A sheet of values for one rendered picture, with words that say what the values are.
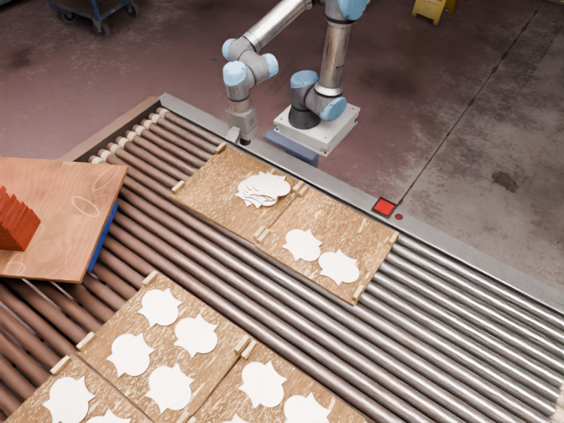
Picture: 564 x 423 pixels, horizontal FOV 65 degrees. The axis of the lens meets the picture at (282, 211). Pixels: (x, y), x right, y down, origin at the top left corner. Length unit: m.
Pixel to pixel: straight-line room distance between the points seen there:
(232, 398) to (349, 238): 0.68
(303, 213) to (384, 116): 2.09
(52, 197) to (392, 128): 2.54
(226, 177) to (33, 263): 0.75
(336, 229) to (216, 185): 0.51
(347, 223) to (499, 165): 2.04
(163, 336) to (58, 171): 0.77
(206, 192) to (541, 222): 2.28
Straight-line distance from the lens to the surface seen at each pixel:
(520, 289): 1.75
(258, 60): 1.52
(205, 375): 1.41
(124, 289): 1.60
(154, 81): 4.02
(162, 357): 1.45
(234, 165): 1.85
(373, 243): 1.64
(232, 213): 1.69
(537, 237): 3.22
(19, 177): 1.91
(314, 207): 1.70
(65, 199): 1.75
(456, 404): 1.48
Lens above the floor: 2.26
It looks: 52 degrees down
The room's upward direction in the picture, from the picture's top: 1 degrees clockwise
